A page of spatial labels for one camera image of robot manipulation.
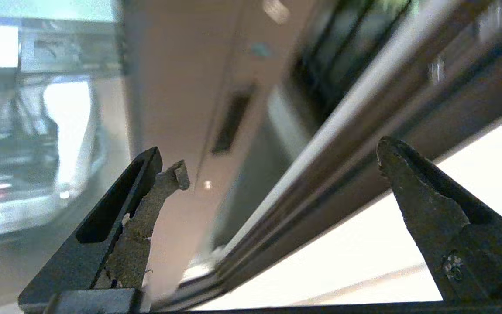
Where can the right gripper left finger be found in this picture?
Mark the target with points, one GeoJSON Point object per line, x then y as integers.
{"type": "Point", "coordinates": [115, 244]}

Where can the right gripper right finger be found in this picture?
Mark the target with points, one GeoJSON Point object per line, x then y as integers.
{"type": "Point", "coordinates": [452, 226]}

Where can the sliding glass door brown frame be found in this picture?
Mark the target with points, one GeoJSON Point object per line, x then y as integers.
{"type": "Point", "coordinates": [177, 87]}

